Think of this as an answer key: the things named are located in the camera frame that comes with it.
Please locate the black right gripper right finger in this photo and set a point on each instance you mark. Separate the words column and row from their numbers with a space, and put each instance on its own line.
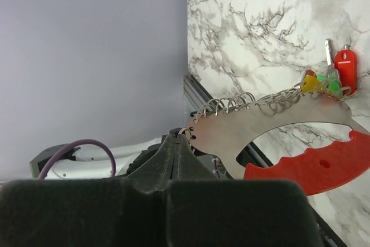
column 186, row 166

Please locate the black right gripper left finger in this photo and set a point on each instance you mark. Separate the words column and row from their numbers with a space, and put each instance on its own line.
column 155, row 172

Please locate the steel key organizer red handle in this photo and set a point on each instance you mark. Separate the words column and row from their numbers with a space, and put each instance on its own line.
column 311, row 138

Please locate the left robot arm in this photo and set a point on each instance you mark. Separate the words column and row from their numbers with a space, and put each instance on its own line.
column 90, row 162

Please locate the yellow key tag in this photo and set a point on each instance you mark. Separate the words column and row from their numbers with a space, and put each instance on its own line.
column 309, row 83

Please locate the green key tag with key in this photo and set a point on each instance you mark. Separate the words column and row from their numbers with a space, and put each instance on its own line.
column 330, row 82

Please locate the red key tag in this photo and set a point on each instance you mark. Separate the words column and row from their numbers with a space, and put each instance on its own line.
column 346, row 63

